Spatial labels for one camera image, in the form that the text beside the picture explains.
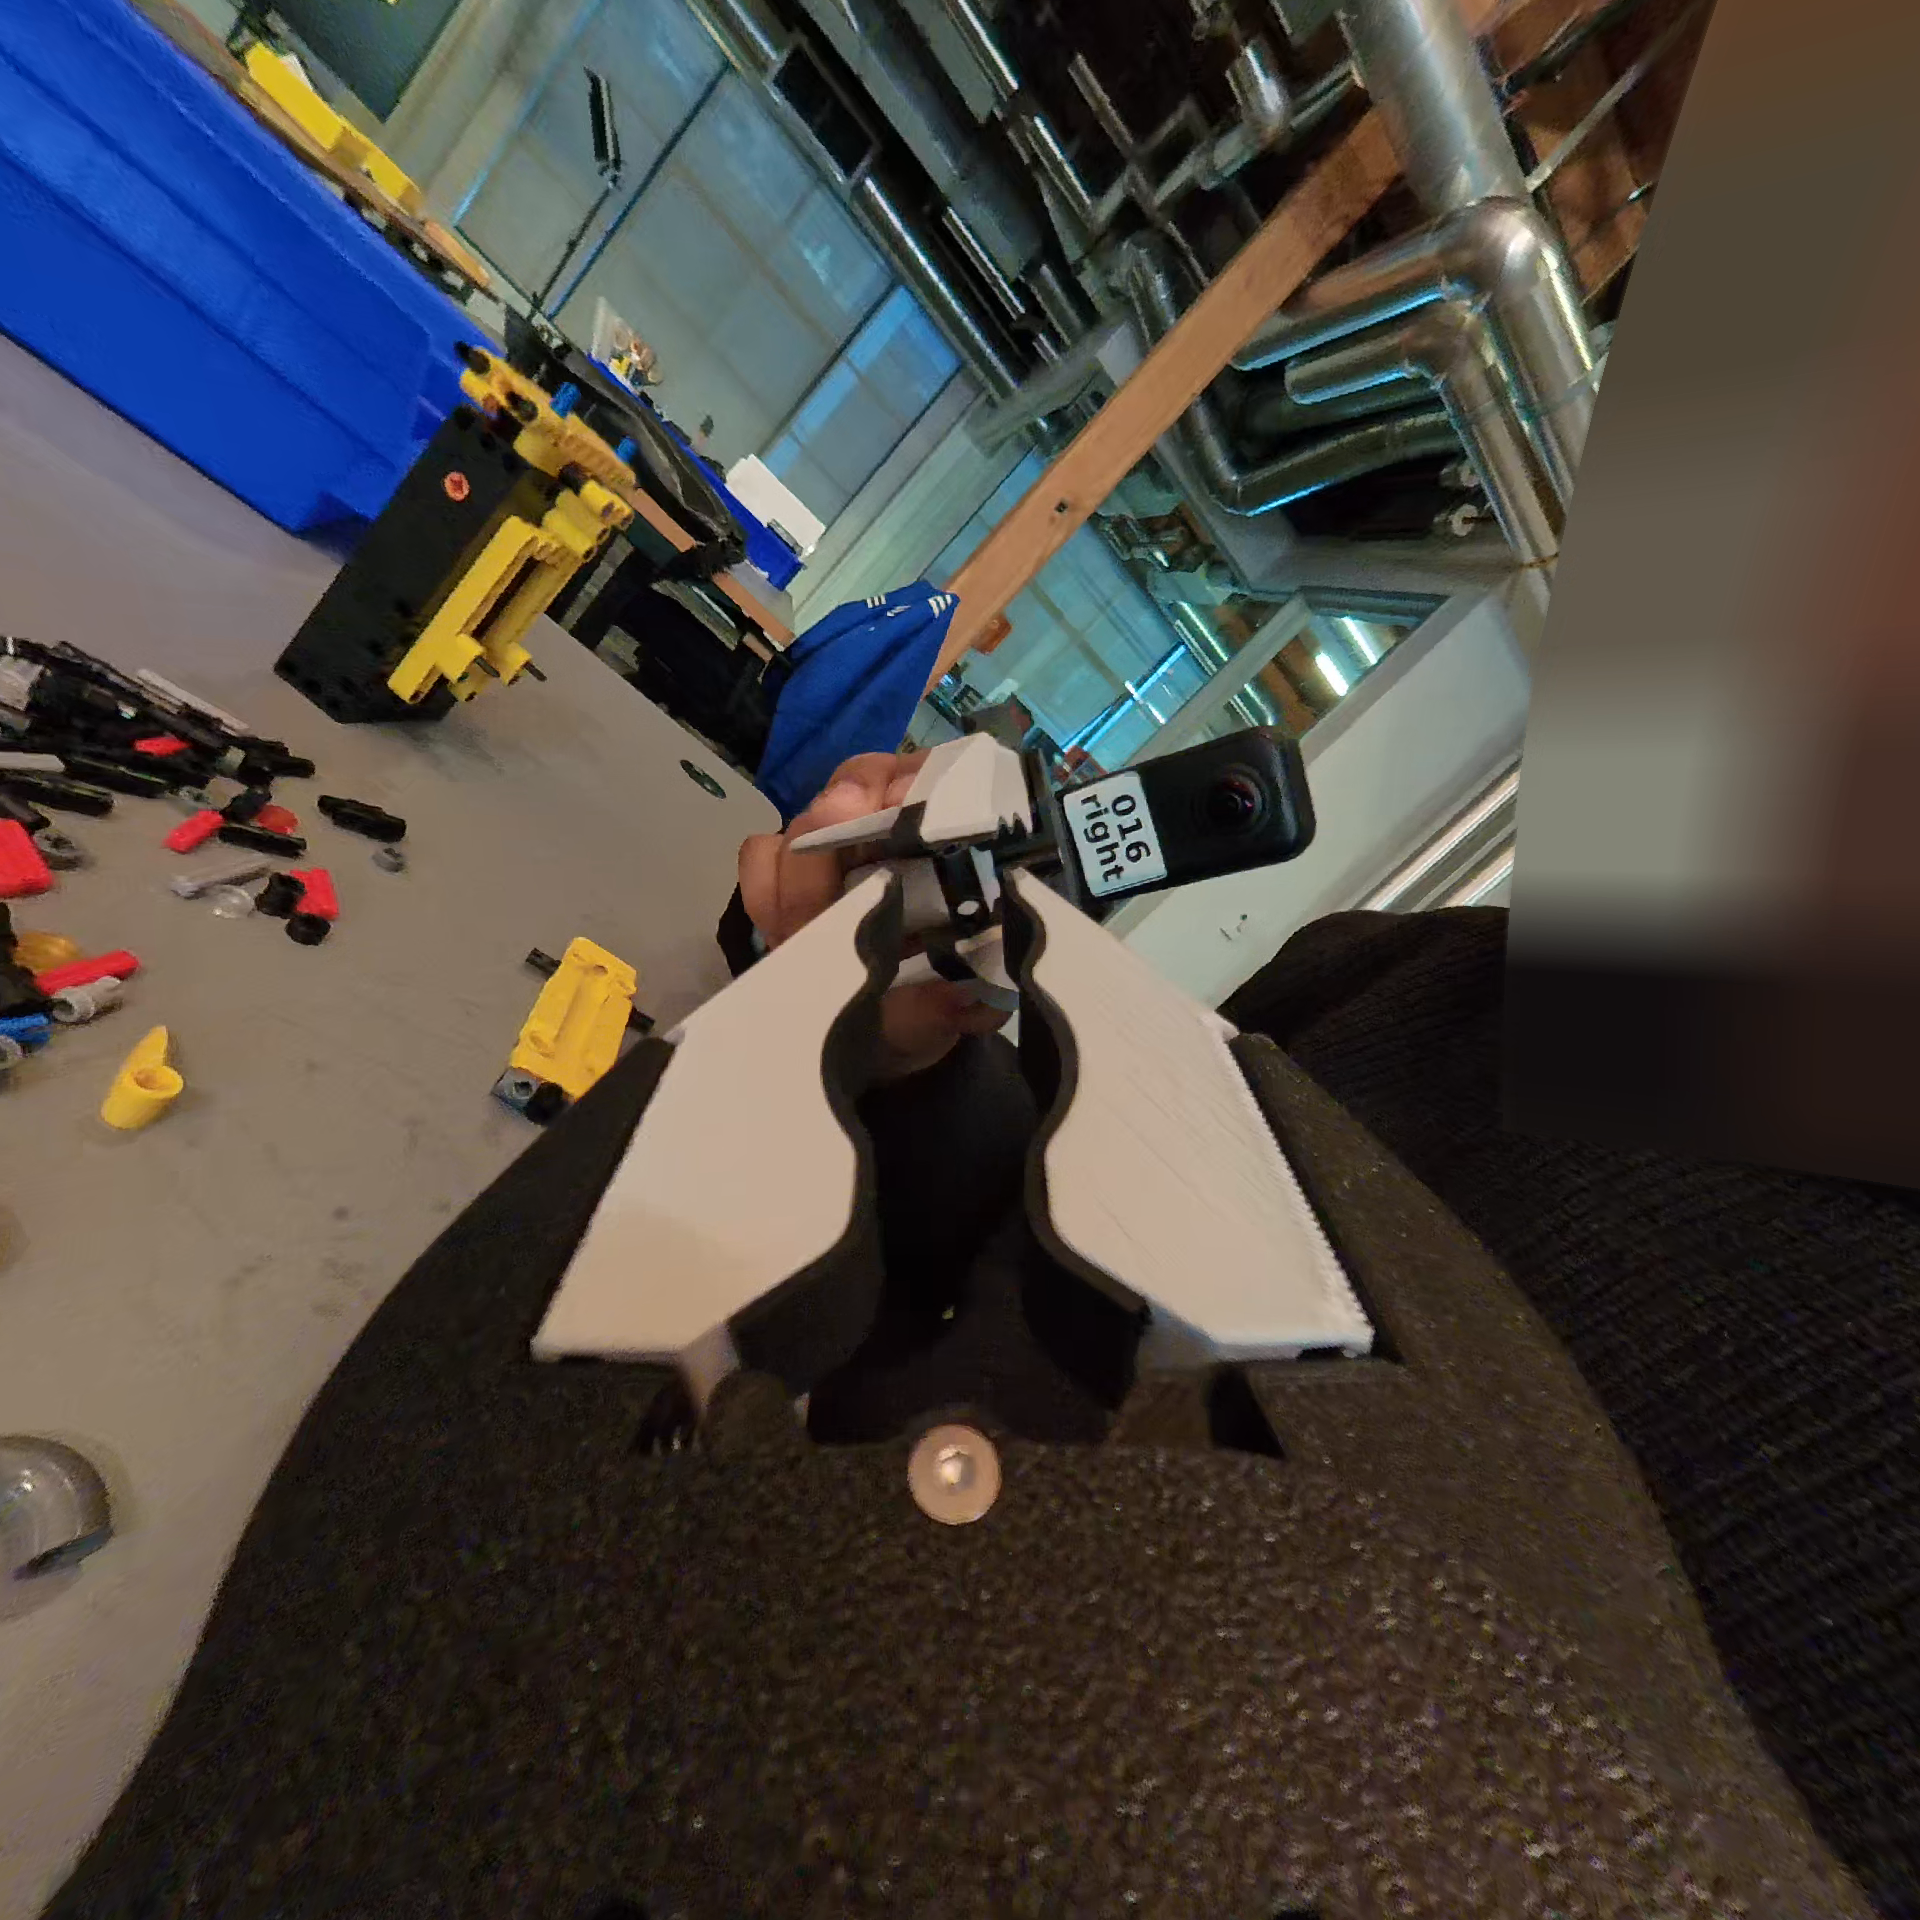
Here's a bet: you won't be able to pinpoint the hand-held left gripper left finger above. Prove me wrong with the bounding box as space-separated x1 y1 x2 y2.
532 871 910 1399

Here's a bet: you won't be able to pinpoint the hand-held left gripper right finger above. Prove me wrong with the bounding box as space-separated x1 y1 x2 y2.
997 871 1379 1371

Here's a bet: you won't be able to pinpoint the small black connector piece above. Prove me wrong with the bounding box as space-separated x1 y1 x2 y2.
901 846 1010 978

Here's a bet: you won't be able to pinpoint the person's right hand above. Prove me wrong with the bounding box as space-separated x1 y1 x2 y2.
734 751 1010 1082

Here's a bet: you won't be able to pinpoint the blue cloth with white stripes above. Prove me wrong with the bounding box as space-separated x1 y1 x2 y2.
754 588 963 821

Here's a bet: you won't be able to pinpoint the yellow brick with black pin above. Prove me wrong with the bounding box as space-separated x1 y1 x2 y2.
493 936 659 1129

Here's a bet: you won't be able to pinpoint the black crate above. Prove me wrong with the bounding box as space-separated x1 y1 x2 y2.
562 352 798 722

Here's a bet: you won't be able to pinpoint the wooden ceiling beam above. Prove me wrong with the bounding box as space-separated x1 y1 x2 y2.
915 105 1413 708

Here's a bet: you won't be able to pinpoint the person's black knit sweater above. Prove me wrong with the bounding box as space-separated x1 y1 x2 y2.
1214 904 1920 1920

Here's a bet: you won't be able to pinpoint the black yellow brick assembly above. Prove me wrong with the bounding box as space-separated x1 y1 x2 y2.
275 344 641 727

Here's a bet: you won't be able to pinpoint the small yellow cone piece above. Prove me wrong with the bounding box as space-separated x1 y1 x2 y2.
101 1025 186 1130

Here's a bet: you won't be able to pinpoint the silver ventilation pipes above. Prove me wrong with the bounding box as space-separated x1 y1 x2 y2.
705 0 1609 603

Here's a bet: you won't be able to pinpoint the clear dome piece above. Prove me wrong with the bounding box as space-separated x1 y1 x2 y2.
0 1434 115 1584

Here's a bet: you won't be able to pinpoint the heap of black red pins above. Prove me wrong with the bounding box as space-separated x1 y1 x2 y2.
0 632 344 1052

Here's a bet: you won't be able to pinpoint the blue storage bin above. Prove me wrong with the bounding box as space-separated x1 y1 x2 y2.
0 0 505 535

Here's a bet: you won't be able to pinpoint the yellow brick beam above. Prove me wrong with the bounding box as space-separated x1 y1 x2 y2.
240 43 427 213

